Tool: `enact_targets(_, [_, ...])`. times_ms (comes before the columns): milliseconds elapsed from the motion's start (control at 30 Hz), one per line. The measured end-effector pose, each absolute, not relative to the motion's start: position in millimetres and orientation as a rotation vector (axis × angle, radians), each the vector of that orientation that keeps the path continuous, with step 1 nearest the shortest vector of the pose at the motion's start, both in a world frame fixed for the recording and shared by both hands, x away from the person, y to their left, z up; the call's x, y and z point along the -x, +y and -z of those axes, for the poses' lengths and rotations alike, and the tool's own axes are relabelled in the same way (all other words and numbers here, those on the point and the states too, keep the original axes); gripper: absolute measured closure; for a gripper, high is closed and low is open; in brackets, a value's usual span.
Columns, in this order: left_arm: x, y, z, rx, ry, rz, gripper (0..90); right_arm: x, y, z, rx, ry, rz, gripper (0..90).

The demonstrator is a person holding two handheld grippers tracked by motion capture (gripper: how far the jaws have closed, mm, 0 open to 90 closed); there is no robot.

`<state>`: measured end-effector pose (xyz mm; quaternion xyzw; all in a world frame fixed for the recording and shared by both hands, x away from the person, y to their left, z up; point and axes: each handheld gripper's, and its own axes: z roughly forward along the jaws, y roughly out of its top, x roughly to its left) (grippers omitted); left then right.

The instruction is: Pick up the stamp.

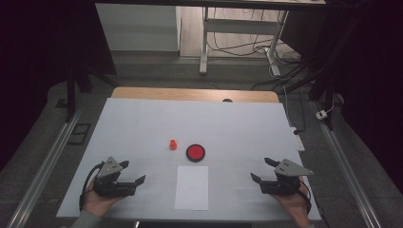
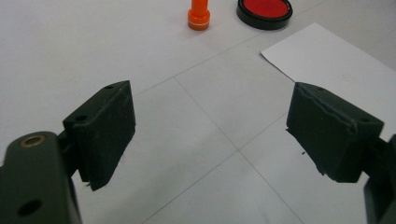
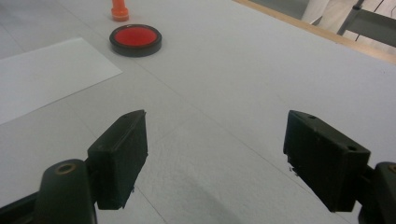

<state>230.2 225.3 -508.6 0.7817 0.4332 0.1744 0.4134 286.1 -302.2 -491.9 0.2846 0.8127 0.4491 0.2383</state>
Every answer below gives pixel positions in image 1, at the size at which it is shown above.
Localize white cabinet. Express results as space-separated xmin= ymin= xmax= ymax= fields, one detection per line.
xmin=94 ymin=3 xmax=182 ymax=53

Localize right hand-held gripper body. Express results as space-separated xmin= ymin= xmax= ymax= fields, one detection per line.
xmin=259 ymin=159 xmax=315 ymax=197

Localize round red ink pad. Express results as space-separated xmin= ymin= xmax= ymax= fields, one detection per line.
xmin=185 ymin=143 xmax=206 ymax=163

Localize white desk frame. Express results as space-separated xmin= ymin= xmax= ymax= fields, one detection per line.
xmin=199 ymin=6 xmax=290 ymax=78

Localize black metal stand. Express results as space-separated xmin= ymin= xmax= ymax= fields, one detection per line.
xmin=65 ymin=56 xmax=121 ymax=124

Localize white power strip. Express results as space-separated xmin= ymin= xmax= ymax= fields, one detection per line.
xmin=289 ymin=126 xmax=306 ymax=152

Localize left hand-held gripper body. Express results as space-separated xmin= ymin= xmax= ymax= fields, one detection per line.
xmin=92 ymin=156 xmax=137 ymax=198

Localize dark curtain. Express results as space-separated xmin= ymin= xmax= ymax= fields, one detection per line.
xmin=280 ymin=0 xmax=403 ymax=194
xmin=0 ymin=0 xmax=117 ymax=172

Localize aluminium rail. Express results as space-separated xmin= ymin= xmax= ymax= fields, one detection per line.
xmin=6 ymin=107 xmax=84 ymax=228
xmin=312 ymin=101 xmax=383 ymax=228

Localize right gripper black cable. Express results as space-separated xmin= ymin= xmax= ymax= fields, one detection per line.
xmin=297 ymin=178 xmax=314 ymax=215

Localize person's left hand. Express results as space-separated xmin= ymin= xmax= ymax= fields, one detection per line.
xmin=83 ymin=179 xmax=126 ymax=219

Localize white paper sheet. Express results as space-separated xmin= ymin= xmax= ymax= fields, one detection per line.
xmin=174 ymin=165 xmax=210 ymax=211

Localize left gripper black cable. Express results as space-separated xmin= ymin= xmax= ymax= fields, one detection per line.
xmin=79 ymin=161 xmax=106 ymax=213

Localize black floor frame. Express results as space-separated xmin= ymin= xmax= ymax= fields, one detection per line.
xmin=67 ymin=123 xmax=92 ymax=146

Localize person's right hand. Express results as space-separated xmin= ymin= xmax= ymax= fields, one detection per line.
xmin=272 ymin=180 xmax=313 ymax=227

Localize black floor cables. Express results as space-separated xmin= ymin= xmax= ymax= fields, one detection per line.
xmin=207 ymin=8 xmax=305 ymax=93

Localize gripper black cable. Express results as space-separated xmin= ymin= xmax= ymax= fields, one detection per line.
xmin=297 ymin=178 xmax=314 ymax=215
xmin=79 ymin=161 xmax=106 ymax=213

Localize white table cover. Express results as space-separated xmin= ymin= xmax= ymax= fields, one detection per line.
xmin=56 ymin=97 xmax=322 ymax=221

